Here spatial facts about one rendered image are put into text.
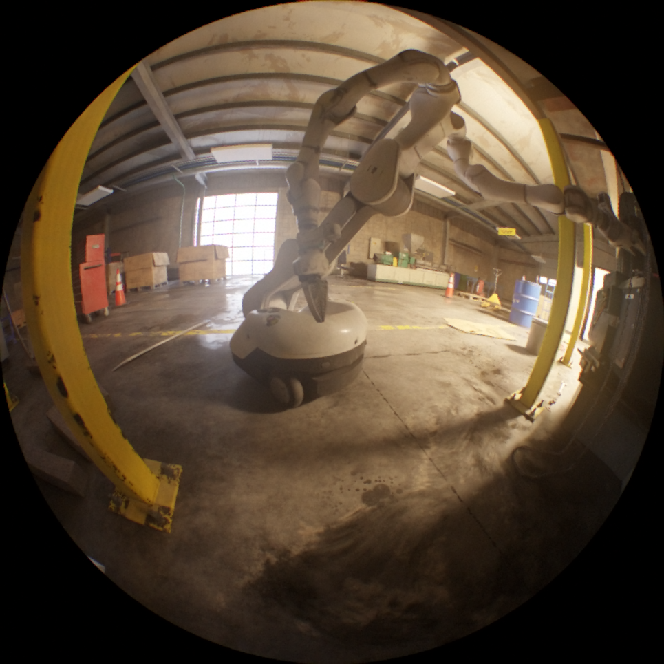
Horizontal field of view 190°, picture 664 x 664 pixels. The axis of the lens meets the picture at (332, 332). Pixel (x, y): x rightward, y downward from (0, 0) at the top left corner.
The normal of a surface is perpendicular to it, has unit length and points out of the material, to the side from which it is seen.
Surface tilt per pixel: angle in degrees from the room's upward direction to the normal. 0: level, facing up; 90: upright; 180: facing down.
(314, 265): 82
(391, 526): 0
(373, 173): 91
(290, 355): 89
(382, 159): 91
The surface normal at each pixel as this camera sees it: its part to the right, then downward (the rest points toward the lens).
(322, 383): 0.48, 0.33
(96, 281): 0.99, 0.09
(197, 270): 0.18, 0.34
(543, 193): -0.97, -0.01
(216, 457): 0.07, -0.94
